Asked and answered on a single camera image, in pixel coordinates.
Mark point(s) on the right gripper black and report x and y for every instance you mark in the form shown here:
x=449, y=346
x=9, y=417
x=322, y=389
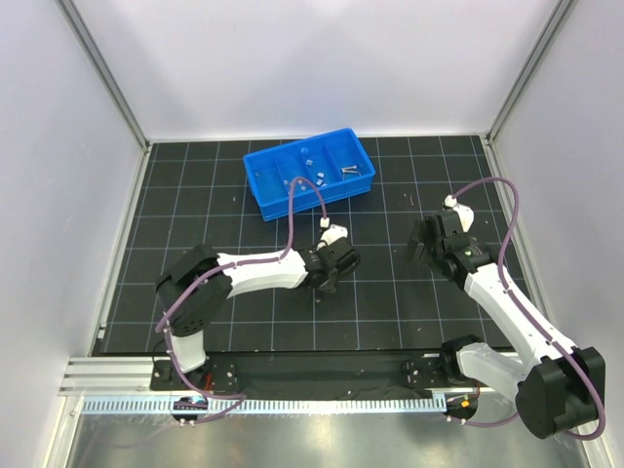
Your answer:
x=434, y=242

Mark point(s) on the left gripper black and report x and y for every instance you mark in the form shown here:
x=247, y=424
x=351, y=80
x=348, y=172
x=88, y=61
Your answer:
x=338, y=260

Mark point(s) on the blue plastic compartment bin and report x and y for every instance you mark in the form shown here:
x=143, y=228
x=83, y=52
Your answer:
x=268, y=168

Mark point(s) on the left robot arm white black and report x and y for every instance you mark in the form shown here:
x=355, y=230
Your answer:
x=194, y=289

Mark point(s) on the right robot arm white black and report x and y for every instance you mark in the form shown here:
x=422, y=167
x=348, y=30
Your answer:
x=555, y=385

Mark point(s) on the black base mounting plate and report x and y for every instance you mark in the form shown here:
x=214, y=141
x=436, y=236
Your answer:
x=325, y=375

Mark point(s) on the black grid cutting mat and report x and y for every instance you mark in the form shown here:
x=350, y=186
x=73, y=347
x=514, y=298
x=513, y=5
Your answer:
x=196, y=192

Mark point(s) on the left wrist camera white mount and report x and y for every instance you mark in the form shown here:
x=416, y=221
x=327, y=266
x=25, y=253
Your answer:
x=330, y=232

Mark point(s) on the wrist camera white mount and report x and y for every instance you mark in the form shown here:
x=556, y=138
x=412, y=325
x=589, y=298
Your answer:
x=465, y=213
x=330, y=232

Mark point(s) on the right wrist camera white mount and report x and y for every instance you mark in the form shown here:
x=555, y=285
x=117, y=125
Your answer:
x=465, y=213

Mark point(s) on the white slotted cable duct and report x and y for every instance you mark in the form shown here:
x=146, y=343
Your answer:
x=191, y=405

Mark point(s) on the right aluminium frame post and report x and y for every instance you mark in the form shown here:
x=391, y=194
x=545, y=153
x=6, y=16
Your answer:
x=539, y=50

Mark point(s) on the aluminium frame post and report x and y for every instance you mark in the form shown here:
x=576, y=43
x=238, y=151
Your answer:
x=539, y=50
x=90, y=47

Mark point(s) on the left aluminium frame post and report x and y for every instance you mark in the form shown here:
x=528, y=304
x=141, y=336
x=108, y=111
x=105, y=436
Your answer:
x=90, y=47

